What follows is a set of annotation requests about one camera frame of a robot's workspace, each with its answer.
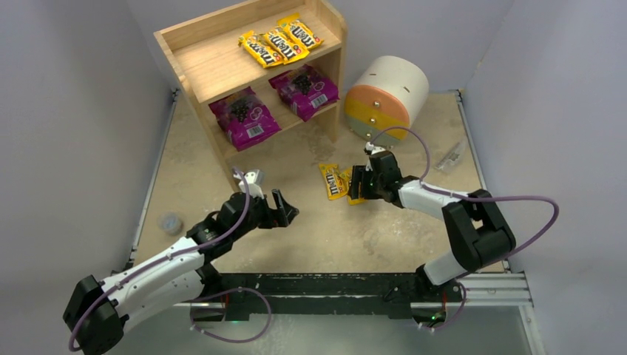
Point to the small grey round object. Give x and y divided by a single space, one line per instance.
170 223

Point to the clear plastic packet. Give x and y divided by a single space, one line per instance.
453 157

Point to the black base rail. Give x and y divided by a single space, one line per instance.
393 295

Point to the purple candy bag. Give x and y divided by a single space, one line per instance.
244 118
305 91

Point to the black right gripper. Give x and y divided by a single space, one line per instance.
371 182

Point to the yellow M&M bag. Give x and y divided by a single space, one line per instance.
335 185
285 46
350 196
299 31

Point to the wooden shelf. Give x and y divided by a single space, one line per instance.
204 56

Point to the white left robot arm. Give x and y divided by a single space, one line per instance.
100 312

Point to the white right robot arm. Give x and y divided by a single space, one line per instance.
477 231

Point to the round pastel drawer cabinet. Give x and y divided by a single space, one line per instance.
391 92

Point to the yellow M&M bag face down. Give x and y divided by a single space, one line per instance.
262 52

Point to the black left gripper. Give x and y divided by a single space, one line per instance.
270 212

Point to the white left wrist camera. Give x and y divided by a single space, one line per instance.
249 182

